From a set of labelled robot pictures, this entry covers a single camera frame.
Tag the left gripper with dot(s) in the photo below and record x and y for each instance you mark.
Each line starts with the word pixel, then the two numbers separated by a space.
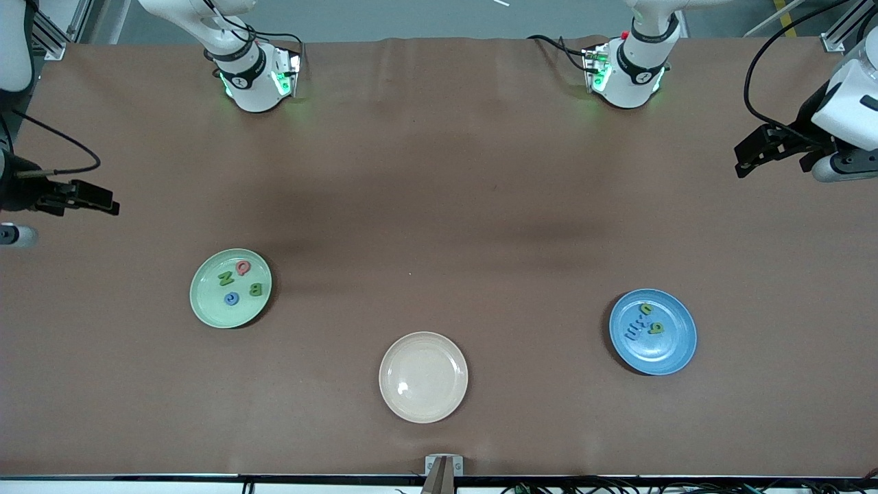
pixel 807 117

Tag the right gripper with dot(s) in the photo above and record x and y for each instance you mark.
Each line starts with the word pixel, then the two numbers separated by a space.
pixel 15 191

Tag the green capital letter N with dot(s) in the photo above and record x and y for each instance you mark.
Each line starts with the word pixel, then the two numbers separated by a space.
pixel 225 278

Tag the pink letter Q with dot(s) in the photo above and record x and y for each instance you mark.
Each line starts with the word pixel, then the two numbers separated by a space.
pixel 236 266

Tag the blue capital letter C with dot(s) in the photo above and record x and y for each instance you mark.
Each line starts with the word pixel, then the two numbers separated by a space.
pixel 226 299

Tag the green capital letter B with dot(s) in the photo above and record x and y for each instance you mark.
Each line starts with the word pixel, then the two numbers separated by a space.
pixel 256 289

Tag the green lowercase letter a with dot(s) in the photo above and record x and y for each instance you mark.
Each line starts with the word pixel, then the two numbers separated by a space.
pixel 662 326

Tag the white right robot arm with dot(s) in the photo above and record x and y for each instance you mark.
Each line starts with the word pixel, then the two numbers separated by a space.
pixel 247 75

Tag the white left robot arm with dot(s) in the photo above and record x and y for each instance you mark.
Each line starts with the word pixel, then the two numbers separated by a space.
pixel 634 75

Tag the green plate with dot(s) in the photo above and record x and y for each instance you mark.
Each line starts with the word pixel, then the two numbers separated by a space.
pixel 212 309

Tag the brown table cloth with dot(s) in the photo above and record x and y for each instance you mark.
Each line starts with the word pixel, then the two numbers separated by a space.
pixel 137 412

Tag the blue plate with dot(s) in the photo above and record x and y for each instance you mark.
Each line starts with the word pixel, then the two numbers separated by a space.
pixel 658 357

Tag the beige plate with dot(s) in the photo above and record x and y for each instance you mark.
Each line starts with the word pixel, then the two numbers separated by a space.
pixel 425 384

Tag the grey metal bracket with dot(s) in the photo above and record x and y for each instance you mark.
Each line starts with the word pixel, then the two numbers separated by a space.
pixel 458 466

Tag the brown camera post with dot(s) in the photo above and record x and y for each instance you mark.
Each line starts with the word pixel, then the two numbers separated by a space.
pixel 439 484

